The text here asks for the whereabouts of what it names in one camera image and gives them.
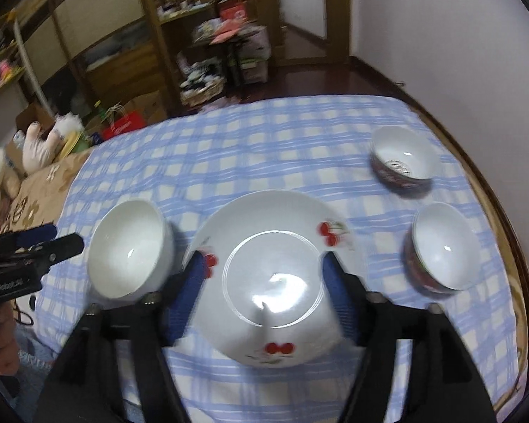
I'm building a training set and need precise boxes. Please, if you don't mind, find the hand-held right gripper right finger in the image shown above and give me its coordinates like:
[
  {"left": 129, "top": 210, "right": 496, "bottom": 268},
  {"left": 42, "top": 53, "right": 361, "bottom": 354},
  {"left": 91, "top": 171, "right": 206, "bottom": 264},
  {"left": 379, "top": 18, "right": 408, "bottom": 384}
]
[{"left": 324, "top": 251, "right": 497, "bottom": 423}]

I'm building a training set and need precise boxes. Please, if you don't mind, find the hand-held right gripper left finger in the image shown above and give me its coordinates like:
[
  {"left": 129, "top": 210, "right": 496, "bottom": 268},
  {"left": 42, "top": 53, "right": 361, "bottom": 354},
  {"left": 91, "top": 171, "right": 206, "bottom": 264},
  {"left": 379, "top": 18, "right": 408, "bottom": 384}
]
[{"left": 33, "top": 251, "right": 208, "bottom": 423}]

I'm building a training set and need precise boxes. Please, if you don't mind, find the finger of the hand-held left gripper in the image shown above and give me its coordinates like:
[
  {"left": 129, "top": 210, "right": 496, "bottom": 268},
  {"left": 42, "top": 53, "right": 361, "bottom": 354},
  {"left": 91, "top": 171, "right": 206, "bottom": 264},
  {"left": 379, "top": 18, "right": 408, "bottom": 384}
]
[
  {"left": 0, "top": 224, "right": 57, "bottom": 252},
  {"left": 9, "top": 233, "right": 85, "bottom": 269}
]

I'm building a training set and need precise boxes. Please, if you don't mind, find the plain white bowl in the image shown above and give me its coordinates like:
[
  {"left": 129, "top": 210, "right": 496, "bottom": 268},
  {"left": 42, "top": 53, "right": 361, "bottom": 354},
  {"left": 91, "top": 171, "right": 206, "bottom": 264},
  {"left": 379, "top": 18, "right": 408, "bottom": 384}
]
[{"left": 87, "top": 200, "right": 176, "bottom": 310}]

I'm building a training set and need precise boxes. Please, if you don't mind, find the large cherry print plate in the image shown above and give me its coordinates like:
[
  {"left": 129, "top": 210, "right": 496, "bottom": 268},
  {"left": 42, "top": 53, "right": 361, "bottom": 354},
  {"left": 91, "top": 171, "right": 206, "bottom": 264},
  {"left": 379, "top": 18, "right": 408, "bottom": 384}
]
[{"left": 182, "top": 189, "right": 367, "bottom": 367}]

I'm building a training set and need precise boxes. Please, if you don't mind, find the red patterned bowl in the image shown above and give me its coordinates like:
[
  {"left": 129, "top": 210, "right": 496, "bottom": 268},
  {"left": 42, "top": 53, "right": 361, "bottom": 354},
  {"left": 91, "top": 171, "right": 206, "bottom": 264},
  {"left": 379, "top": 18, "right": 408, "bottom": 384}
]
[
  {"left": 403, "top": 202, "right": 472, "bottom": 297},
  {"left": 369, "top": 125, "right": 437, "bottom": 198}
]

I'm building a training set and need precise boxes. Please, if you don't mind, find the person's left hand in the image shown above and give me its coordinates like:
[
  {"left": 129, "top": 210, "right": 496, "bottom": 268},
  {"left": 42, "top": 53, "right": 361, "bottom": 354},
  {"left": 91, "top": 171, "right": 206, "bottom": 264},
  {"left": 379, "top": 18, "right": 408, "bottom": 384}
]
[{"left": 0, "top": 305, "right": 19, "bottom": 376}]

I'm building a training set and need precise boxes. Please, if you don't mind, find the brown printed blanket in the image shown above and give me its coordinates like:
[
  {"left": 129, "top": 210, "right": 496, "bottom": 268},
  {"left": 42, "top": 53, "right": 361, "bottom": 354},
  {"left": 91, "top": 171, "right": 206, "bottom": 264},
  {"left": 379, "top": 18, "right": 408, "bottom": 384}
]
[{"left": 0, "top": 147, "right": 95, "bottom": 234}]

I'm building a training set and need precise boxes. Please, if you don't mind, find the person's denim leg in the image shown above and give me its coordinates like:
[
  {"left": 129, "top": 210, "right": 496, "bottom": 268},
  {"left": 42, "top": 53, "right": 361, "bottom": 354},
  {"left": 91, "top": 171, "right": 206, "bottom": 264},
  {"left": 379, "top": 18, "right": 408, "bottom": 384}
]
[{"left": 18, "top": 335, "right": 59, "bottom": 372}]

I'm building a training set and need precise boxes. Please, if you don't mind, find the pale plush toy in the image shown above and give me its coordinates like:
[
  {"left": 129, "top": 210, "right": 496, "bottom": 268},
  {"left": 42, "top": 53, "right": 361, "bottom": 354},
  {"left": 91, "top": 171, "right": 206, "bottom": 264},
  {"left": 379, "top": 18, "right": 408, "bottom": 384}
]
[{"left": 22, "top": 121, "right": 59, "bottom": 169}]

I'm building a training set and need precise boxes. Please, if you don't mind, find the yellow green plush toy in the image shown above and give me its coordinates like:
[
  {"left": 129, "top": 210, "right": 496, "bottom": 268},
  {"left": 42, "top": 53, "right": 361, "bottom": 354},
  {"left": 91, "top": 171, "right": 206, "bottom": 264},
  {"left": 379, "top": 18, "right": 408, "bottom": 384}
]
[{"left": 55, "top": 130, "right": 91, "bottom": 162}]

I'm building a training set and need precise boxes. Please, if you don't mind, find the white furry plush toy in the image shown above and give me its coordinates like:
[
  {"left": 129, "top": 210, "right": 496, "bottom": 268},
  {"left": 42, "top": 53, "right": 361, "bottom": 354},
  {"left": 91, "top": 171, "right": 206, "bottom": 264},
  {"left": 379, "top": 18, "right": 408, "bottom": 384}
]
[{"left": 55, "top": 112, "right": 83, "bottom": 136}]

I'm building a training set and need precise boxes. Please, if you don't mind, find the red paper bag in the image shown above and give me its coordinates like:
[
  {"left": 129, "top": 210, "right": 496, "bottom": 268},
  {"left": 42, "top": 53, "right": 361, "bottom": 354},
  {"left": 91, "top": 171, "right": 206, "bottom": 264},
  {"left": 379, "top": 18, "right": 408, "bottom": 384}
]
[{"left": 101, "top": 106, "right": 144, "bottom": 142}]

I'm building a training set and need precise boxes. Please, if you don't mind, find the blue plaid cloth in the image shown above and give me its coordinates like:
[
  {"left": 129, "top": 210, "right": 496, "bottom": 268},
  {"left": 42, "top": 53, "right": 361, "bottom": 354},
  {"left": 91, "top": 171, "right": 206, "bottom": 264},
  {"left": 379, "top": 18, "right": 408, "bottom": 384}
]
[{"left": 37, "top": 94, "right": 518, "bottom": 423}]

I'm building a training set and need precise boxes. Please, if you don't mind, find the large cardboard box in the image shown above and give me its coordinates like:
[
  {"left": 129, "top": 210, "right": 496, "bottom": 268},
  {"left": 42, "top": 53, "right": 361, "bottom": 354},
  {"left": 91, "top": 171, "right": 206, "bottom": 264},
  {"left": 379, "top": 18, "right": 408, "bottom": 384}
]
[{"left": 115, "top": 90, "right": 169, "bottom": 129}]

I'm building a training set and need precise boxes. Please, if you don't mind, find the wicker basket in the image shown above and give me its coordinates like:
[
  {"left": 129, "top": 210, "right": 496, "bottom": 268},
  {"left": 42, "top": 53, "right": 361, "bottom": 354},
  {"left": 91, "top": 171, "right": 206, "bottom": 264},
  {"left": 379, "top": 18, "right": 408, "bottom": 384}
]
[{"left": 180, "top": 77, "right": 226, "bottom": 108}]

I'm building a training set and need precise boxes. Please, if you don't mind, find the wooden wardrobe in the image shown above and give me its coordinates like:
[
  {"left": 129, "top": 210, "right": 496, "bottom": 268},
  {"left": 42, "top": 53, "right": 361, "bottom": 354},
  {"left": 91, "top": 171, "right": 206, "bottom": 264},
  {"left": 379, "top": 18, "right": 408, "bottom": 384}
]
[{"left": 0, "top": 0, "right": 181, "bottom": 142}]

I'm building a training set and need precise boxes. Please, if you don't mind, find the wooden shelf cabinet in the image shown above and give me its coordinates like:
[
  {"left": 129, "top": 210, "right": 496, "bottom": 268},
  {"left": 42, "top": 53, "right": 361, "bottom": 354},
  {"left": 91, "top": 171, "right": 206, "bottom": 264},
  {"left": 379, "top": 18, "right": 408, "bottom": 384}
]
[{"left": 132, "top": 0, "right": 287, "bottom": 112}]

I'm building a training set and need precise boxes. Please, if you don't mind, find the dark side table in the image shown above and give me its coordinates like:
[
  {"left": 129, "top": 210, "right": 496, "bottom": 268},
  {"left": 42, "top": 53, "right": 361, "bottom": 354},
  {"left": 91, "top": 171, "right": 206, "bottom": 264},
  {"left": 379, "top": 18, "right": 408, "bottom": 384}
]
[{"left": 191, "top": 24, "right": 266, "bottom": 90}]

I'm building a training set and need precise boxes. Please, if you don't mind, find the clear plastic storage box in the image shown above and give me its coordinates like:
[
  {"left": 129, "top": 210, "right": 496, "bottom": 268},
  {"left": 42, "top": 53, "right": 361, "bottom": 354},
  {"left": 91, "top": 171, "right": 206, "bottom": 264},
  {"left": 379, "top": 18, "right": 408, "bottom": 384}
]
[{"left": 236, "top": 26, "right": 272, "bottom": 84}]

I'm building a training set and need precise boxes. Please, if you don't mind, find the pile of pink packets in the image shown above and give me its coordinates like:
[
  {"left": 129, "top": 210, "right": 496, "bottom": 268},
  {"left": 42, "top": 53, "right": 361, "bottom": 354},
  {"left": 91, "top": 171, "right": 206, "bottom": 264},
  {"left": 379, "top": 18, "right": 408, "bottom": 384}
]
[{"left": 212, "top": 20, "right": 244, "bottom": 43}]

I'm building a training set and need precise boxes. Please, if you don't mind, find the red box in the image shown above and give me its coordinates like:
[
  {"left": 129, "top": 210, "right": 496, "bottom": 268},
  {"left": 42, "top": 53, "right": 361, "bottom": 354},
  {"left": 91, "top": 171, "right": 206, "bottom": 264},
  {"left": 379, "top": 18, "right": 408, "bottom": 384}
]
[{"left": 218, "top": 0, "right": 248, "bottom": 24}]

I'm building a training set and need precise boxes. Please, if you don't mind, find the black cable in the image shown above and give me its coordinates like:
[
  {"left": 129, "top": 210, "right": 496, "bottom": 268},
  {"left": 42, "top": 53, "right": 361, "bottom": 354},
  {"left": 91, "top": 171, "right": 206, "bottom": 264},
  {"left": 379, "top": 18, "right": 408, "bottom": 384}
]
[{"left": 13, "top": 295, "right": 37, "bottom": 327}]

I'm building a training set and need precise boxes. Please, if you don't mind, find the wooden door frame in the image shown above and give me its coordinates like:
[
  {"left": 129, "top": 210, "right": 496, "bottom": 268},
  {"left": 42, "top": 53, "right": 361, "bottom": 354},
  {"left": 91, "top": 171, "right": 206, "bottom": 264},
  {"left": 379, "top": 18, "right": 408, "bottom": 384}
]
[{"left": 242, "top": 0, "right": 354, "bottom": 65}]

